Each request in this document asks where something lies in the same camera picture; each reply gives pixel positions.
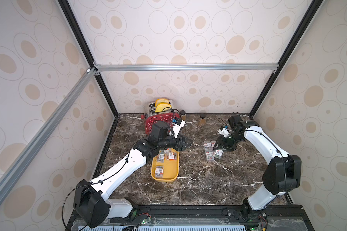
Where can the horizontal aluminium rail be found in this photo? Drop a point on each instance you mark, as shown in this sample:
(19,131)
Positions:
(187,67)

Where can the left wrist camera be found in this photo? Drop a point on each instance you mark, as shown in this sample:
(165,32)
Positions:
(177,126)

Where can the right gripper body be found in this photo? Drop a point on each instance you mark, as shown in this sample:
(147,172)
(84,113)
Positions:
(227,140)

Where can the yellow toast slice front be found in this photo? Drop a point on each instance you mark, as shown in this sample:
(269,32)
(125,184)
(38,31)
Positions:
(162,107)

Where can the left aluminium rail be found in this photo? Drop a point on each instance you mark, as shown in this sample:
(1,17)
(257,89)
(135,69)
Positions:
(19,166)

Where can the right spice jar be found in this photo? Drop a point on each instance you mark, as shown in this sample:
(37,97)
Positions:
(202,119)

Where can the yellow toast slice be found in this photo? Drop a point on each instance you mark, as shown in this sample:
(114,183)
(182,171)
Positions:
(162,107)
(162,101)

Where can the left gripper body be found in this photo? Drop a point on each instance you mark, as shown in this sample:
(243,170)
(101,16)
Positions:
(167,141)

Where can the yellow toast slice rear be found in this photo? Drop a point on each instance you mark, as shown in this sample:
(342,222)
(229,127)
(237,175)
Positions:
(162,101)

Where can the yellow storage tray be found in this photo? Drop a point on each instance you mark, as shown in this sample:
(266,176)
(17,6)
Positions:
(171,168)

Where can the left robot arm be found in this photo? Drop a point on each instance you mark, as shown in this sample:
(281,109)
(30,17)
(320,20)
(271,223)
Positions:
(92,199)

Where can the spice jar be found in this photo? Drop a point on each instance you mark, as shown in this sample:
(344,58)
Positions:
(183,115)
(202,119)

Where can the red toaster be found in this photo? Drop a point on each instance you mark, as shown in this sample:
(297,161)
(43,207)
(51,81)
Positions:
(151,117)

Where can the left spice jar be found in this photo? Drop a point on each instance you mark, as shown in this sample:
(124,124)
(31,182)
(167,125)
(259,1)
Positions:
(183,115)

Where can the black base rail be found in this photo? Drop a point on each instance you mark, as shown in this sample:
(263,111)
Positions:
(209,218)

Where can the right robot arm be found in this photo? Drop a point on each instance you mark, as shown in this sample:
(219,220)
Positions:
(283,173)

